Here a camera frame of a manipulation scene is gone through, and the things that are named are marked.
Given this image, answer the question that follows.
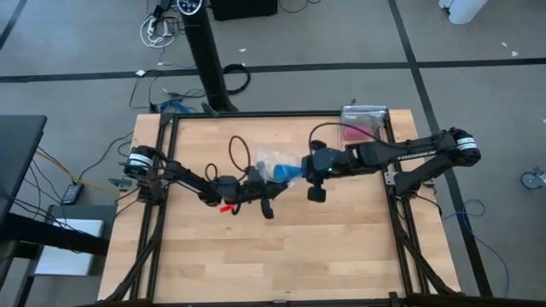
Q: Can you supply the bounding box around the pink bandage roll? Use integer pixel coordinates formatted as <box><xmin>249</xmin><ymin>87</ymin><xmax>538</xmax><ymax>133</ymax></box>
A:
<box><xmin>343</xmin><ymin>125</ymin><xmax>375</xmax><ymax>142</ymax></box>

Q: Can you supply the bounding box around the long blue floor cable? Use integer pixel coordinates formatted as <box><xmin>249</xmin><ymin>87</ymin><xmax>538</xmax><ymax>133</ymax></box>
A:
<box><xmin>441</xmin><ymin>199</ymin><xmax>512</xmax><ymax>298</ymax></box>

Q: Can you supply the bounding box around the black coiled cable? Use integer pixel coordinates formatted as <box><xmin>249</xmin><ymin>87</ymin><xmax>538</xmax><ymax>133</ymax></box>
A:
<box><xmin>221</xmin><ymin>63</ymin><xmax>252</xmax><ymax>96</ymax></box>

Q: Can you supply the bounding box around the white cable bundle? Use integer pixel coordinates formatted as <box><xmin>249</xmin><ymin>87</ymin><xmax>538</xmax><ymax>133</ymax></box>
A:
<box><xmin>139</xmin><ymin>14</ymin><xmax>178</xmax><ymax>49</ymax></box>

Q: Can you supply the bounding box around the black power adapter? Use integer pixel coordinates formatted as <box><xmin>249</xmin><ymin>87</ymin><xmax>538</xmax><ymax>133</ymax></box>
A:
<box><xmin>61</xmin><ymin>182</ymin><xmax>85</xmax><ymax>206</ymax></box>

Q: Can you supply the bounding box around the blue elastic bandage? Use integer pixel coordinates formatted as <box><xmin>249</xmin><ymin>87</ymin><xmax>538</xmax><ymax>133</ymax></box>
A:
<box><xmin>272</xmin><ymin>164</ymin><xmax>304</xmax><ymax>183</ymax></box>

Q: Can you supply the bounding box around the black left wrist cable loop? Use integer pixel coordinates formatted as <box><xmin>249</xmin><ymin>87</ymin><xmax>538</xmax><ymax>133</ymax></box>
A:
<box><xmin>229</xmin><ymin>135</ymin><xmax>252</xmax><ymax>171</ymax></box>

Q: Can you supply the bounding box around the clear plastic bag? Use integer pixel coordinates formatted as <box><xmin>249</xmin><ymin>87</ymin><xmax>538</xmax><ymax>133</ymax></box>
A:
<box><xmin>254</xmin><ymin>148</ymin><xmax>307</xmax><ymax>188</ymax></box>

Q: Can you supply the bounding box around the black tower fan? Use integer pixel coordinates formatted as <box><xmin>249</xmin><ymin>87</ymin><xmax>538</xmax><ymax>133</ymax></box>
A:
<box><xmin>177</xmin><ymin>0</ymin><xmax>239</xmax><ymax>114</ymax></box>

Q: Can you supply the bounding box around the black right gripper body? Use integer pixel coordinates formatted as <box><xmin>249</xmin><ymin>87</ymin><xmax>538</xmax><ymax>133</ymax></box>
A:
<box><xmin>307</xmin><ymin>141</ymin><xmax>355</xmax><ymax>204</ymax></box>

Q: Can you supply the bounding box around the blue cable bundle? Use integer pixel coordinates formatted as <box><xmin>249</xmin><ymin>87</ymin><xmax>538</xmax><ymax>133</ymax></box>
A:
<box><xmin>160</xmin><ymin>98</ymin><xmax>197</xmax><ymax>115</ymax></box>

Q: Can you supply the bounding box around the black desk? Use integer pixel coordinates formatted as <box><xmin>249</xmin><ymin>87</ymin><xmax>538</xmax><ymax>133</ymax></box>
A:
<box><xmin>0</xmin><ymin>113</ymin><xmax>110</xmax><ymax>257</ymax></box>

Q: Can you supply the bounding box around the black aluminium table frame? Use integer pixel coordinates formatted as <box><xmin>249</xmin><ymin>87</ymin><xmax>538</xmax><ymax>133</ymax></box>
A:
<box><xmin>97</xmin><ymin>109</ymin><xmax>464</xmax><ymax>307</ymax></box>

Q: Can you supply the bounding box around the thin black floor cable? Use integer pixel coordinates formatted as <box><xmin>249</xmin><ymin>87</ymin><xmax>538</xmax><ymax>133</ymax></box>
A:
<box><xmin>129</xmin><ymin>70</ymin><xmax>163</xmax><ymax>113</ymax></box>

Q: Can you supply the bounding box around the grey caster wheel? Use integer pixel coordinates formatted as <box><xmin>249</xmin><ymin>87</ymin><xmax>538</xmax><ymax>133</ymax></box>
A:
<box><xmin>520</xmin><ymin>167</ymin><xmax>546</xmax><ymax>191</ymax></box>

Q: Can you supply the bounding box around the zip bag with bandages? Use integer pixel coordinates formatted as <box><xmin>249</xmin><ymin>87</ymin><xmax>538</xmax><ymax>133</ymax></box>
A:
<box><xmin>340</xmin><ymin>105</ymin><xmax>389</xmax><ymax>144</ymax></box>

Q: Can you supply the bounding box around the yellow cable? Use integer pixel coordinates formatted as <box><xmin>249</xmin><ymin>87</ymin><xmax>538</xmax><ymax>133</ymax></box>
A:
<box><xmin>36</xmin><ymin>148</ymin><xmax>116</xmax><ymax>193</ymax></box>

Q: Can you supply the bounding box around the white plastic object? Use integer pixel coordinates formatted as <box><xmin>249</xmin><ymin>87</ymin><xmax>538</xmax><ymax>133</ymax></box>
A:
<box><xmin>438</xmin><ymin>0</ymin><xmax>490</xmax><ymax>26</ymax></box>

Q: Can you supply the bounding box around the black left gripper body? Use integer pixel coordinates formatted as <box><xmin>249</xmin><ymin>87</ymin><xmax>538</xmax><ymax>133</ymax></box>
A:
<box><xmin>241</xmin><ymin>166</ymin><xmax>274</xmax><ymax>221</ymax></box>

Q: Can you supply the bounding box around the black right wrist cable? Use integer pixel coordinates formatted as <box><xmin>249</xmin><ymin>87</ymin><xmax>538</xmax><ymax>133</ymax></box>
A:
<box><xmin>309</xmin><ymin>122</ymin><xmax>385</xmax><ymax>146</ymax></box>

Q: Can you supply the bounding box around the black box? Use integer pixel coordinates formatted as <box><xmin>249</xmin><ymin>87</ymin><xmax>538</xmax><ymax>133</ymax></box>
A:
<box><xmin>211</xmin><ymin>0</ymin><xmax>278</xmax><ymax>21</ymax></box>

